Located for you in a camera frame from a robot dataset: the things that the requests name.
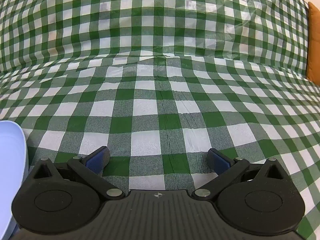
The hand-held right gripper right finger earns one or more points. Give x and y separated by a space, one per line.
221 162

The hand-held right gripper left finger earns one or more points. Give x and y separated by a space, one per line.
97 159

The pale blue plate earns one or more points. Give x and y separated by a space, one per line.
10 167

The green checked tablecloth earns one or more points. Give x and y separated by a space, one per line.
160 55

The orange cushion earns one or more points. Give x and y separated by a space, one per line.
315 42

